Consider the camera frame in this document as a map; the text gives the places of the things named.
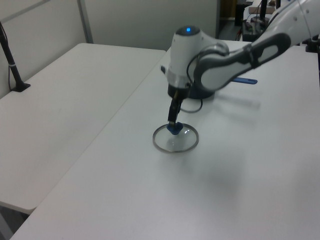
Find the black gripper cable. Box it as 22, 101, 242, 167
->
179, 44, 253, 114

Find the grey partition post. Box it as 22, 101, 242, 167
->
76, 0, 94, 44

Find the white adjacent table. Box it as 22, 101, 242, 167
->
0, 42, 168, 211

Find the black camera stand pole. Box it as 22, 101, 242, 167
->
0, 20, 32, 94

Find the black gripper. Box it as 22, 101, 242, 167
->
166, 83, 192, 126

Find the blue-handled dark saucepan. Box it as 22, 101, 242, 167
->
187, 76, 259, 100

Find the glass lid with blue knob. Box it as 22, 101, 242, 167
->
152, 121, 200, 153

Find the black clamp mount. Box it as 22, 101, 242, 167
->
301, 34, 320, 54

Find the black background stand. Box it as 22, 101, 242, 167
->
251, 0, 271, 26

